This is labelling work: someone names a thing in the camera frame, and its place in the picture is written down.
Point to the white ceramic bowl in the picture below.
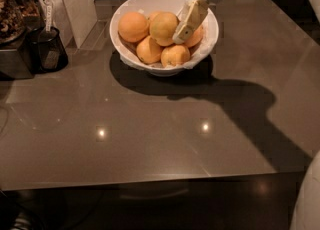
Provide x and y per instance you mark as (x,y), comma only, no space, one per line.
(203,52)

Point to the glass container of nuts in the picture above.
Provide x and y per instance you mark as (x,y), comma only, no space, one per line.
(15,16)

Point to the black glass jar with tag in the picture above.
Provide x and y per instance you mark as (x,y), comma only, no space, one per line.
(46,43)

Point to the white box on table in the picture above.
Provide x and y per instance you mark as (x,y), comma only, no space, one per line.
(75,19)

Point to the orange at front right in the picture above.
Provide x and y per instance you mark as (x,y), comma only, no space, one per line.
(175,55)

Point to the orange at front left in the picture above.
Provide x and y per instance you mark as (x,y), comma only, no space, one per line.
(148,51)

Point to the greenish orange on top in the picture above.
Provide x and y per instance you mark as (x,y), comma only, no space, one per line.
(162,28)

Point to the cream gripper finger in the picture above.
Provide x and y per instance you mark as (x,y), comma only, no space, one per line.
(191,16)

